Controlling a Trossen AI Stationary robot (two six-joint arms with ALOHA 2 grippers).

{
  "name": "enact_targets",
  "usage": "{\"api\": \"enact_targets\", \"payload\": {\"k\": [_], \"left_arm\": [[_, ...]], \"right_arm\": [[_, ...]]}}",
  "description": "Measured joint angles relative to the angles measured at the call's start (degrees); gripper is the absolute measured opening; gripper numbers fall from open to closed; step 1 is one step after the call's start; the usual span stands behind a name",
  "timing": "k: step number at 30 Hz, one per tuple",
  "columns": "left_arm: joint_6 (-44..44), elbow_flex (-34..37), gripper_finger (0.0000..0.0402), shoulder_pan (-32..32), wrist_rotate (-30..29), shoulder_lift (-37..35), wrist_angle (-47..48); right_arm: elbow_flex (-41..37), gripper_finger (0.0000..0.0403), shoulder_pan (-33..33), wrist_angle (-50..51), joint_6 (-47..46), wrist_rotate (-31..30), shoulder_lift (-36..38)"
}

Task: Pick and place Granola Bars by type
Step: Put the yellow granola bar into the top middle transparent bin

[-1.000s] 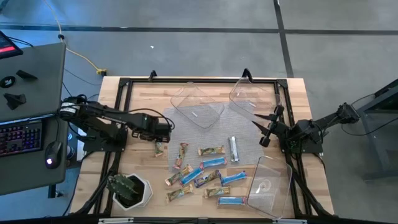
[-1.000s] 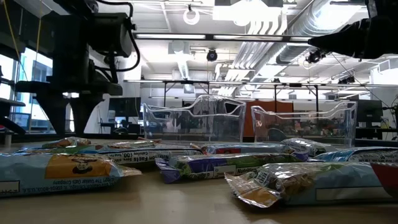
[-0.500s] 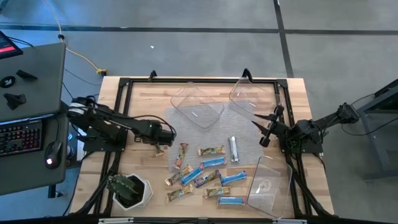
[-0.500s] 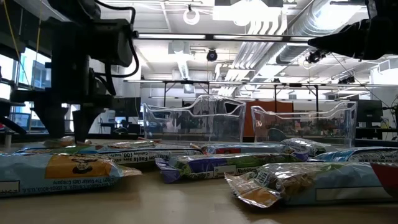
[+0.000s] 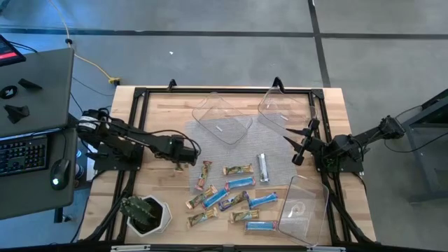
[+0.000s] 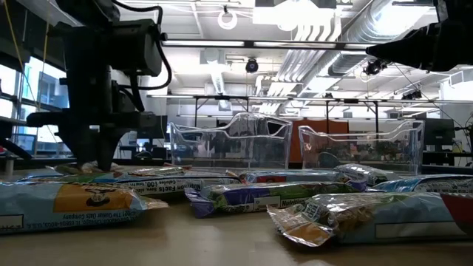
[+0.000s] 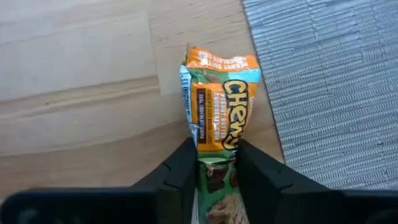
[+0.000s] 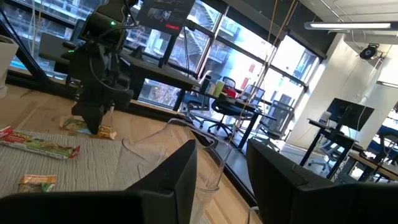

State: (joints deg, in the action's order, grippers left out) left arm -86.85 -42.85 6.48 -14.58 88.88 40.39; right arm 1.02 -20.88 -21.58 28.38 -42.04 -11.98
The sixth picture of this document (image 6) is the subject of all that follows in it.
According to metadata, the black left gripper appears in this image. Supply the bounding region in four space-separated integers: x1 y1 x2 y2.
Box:
25 21 159 171

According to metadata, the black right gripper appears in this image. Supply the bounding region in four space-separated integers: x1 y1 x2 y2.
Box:
364 0 473 73

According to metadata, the blue and yellow granola bar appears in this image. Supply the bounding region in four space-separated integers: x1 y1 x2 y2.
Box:
0 180 169 236

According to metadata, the silver granola bar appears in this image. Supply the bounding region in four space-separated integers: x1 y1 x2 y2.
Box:
333 163 389 186

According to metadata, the black computer monitor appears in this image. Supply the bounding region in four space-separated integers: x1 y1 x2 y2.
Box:
147 115 169 140
423 117 456 147

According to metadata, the grey side desk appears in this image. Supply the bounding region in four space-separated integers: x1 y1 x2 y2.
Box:
0 116 38 160

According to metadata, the clear plastic bin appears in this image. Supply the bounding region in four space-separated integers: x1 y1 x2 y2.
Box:
298 120 425 175
169 112 293 171

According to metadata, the orange partition panel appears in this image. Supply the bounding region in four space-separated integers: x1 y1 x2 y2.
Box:
290 118 350 163

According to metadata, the linear ceiling light bar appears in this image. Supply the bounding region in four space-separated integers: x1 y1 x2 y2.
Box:
161 39 374 51

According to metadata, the silver ribbed air duct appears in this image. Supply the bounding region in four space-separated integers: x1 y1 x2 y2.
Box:
327 0 440 77

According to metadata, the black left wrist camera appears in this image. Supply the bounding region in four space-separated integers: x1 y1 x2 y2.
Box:
110 20 163 77

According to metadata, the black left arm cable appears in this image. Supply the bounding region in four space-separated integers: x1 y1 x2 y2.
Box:
110 0 174 92

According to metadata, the black background station frame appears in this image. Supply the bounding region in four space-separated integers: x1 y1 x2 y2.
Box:
194 95 381 134

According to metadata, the white cable ring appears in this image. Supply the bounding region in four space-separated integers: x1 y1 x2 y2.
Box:
217 9 239 31

